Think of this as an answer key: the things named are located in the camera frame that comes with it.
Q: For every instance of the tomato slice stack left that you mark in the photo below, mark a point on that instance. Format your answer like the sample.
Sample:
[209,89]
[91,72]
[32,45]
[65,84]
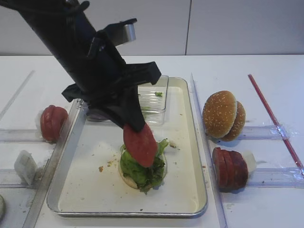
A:
[51,122]

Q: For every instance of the white pusher block left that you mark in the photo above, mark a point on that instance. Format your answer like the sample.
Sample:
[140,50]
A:
[25,167]

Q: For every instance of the meat patty slice stack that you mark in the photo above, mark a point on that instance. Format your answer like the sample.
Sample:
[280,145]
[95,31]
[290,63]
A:
[231,169]

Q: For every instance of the green lettuce on bun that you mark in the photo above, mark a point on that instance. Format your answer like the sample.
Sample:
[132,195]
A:
[142,171]

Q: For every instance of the rear sesame bun top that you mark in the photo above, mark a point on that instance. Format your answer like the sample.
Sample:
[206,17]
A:
[238,125]

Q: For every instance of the white pusher block right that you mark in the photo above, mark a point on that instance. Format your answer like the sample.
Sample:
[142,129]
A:
[250,161]

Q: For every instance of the small lettuce scrap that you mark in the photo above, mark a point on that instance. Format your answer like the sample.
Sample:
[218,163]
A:
[158,94]

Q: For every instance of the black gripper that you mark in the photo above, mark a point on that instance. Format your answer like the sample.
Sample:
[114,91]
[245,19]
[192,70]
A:
[103,79]

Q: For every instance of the sesame bun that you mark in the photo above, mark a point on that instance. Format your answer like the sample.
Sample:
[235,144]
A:
[219,113]
[238,125]

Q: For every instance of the green lettuce in container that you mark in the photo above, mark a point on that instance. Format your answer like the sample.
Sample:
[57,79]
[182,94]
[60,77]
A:
[145,111]

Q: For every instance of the metal baking tray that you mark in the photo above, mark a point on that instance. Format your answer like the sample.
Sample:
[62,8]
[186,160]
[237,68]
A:
[87,182]

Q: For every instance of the front sesame bun top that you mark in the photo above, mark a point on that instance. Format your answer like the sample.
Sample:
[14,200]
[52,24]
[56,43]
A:
[219,113]

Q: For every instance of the red straw stick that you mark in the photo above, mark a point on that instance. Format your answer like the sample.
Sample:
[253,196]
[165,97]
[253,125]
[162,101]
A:
[276,123]

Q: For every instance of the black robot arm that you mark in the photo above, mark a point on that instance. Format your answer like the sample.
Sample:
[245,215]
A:
[49,19]

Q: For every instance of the bottom bun half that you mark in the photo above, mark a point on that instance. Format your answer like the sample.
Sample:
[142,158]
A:
[126,179]

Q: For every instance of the clear plastic container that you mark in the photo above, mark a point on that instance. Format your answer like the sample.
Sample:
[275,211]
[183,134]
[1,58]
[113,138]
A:
[146,98]

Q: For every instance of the white pusher behind tomatoes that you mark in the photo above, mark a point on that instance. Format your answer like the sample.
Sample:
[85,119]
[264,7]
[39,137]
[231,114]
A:
[37,121]

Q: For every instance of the white pusher block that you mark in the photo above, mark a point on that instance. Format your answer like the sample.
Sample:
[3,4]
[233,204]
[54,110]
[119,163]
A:
[25,167]
[250,161]

